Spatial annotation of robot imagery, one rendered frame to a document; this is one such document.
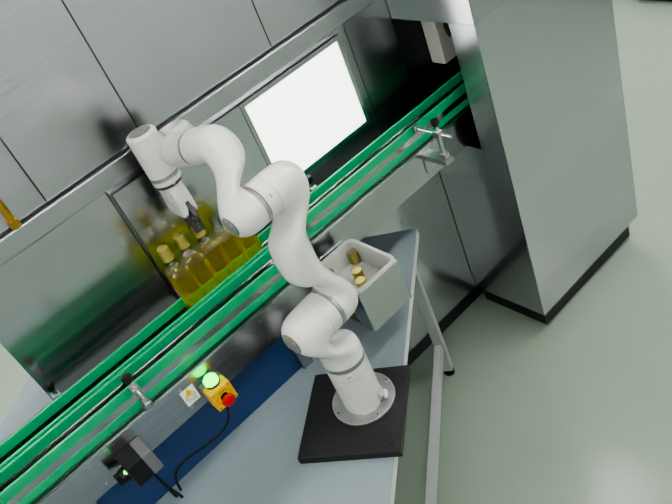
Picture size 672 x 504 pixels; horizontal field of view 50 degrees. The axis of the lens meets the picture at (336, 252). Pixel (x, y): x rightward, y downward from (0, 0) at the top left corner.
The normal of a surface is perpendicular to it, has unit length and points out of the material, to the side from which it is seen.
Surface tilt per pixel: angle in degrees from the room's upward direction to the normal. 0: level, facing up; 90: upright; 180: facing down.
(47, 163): 90
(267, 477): 0
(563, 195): 90
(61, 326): 90
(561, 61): 90
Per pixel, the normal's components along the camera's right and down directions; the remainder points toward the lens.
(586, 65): 0.62, 0.29
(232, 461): -0.33, -0.74
